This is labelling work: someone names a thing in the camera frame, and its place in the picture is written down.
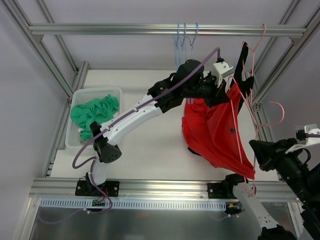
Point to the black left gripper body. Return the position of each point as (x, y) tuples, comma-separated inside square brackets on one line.
[(219, 97)]

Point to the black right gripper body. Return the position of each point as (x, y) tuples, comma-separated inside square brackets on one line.
[(271, 157)]

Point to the red tank top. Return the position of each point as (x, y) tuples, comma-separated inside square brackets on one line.
[(212, 133)]

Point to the green tank top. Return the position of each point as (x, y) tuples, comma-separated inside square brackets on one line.
[(98, 110)]

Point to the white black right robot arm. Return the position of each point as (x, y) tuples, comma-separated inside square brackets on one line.
[(300, 181)]

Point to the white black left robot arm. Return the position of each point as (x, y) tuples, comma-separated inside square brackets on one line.
[(188, 82)]

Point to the black tank top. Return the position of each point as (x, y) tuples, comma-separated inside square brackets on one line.
[(244, 82)]

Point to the white plastic laundry basket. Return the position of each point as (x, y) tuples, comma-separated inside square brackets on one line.
[(82, 96)]

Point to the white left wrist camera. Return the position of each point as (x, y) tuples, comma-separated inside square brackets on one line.
[(221, 70)]

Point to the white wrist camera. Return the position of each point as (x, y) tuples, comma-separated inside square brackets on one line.
[(221, 70), (306, 136)]

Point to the aluminium front rail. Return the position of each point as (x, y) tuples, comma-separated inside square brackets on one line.
[(267, 191)]

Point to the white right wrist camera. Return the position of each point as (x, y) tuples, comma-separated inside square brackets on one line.
[(306, 136)]

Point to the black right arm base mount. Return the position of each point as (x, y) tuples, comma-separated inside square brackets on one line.
[(224, 189)]

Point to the aluminium right frame post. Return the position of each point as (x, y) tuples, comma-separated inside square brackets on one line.
[(280, 52)]

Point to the aluminium frame post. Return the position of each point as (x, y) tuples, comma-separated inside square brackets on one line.
[(23, 24), (280, 52)]

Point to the white slotted cable duct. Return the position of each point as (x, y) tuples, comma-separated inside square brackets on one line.
[(126, 204)]

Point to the aluminium top hanging rail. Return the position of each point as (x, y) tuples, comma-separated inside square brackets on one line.
[(138, 29)]

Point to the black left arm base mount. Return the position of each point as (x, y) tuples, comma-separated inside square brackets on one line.
[(84, 188)]

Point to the aluminium left frame post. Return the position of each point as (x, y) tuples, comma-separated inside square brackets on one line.
[(23, 24)]

